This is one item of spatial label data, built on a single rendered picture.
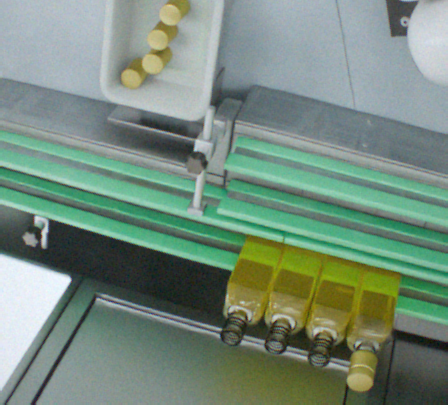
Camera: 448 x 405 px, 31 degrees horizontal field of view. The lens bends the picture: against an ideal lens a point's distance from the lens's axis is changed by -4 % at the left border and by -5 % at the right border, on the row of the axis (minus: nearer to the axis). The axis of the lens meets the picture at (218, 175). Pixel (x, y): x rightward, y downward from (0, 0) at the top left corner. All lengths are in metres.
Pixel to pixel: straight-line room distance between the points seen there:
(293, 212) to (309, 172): 0.08
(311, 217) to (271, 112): 0.17
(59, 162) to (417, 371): 0.65
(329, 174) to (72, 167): 0.39
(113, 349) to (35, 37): 0.54
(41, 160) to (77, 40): 0.22
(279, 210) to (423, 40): 0.41
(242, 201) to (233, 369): 0.24
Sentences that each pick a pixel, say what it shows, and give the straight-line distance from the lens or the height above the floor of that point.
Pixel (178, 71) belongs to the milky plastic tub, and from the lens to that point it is 1.30.
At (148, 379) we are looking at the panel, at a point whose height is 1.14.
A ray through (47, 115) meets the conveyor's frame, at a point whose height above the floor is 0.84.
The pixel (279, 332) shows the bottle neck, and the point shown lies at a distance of 1.05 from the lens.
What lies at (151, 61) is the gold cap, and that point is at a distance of 1.26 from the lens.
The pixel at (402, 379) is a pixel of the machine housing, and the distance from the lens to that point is 1.30.
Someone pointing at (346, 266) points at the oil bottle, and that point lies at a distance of 1.16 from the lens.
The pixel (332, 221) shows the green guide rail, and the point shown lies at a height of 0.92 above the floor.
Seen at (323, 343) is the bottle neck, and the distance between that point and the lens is 1.06.
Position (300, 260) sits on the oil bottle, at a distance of 1.15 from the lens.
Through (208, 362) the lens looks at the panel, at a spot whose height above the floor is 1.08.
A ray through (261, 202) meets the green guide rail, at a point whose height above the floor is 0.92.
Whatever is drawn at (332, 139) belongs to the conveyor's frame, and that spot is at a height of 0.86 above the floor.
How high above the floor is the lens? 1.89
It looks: 55 degrees down
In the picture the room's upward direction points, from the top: 153 degrees counter-clockwise
